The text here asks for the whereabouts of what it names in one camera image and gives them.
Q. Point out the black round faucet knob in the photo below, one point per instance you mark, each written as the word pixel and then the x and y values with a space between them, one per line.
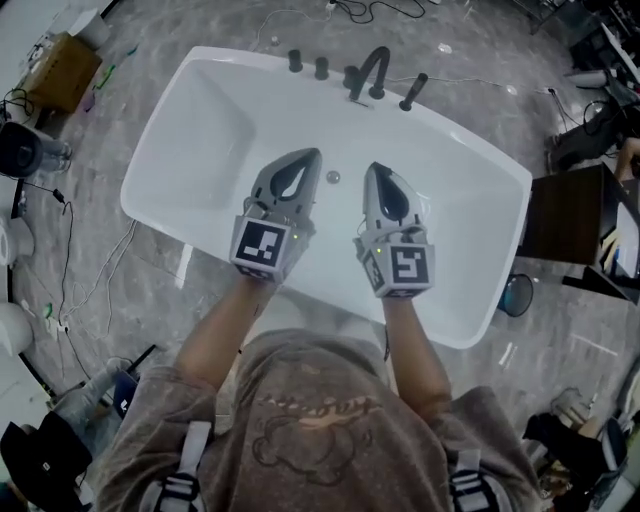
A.
pixel 295 60
pixel 321 68

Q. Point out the black mesh waste bin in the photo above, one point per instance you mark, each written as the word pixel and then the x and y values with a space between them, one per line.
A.
pixel 517 295

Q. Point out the blue flat box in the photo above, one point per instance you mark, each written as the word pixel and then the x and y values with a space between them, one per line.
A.
pixel 124 395

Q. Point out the white paper roll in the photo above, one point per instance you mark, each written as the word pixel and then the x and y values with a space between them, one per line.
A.
pixel 589 78

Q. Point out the black cap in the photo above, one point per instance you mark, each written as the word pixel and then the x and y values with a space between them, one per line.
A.
pixel 45 460

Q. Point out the round chrome drain stopper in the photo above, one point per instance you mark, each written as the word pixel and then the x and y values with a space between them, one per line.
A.
pixel 333 176

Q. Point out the white bathtub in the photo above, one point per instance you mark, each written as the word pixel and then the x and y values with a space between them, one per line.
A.
pixel 210 165

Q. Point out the person's right forearm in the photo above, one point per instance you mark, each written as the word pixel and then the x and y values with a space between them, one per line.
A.
pixel 412 345

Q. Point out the black curved faucet spout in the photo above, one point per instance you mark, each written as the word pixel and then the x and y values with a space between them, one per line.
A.
pixel 374 62

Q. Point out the black round fan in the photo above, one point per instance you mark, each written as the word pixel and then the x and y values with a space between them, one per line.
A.
pixel 20 150

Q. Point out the dark wooden cabinet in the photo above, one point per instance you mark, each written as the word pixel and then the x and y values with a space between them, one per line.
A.
pixel 565 215

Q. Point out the brown cardboard box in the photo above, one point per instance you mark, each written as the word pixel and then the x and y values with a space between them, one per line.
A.
pixel 65 70

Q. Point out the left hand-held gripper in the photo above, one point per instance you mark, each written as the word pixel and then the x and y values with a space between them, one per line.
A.
pixel 260 245

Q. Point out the person's brown printed t-shirt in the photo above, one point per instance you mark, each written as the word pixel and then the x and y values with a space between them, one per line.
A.
pixel 320 400

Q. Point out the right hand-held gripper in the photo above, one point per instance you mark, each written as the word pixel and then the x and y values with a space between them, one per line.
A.
pixel 407 265

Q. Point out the person's left forearm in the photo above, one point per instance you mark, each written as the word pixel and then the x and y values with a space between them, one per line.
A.
pixel 225 330

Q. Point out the black hand shower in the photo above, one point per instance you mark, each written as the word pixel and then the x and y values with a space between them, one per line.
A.
pixel 415 90

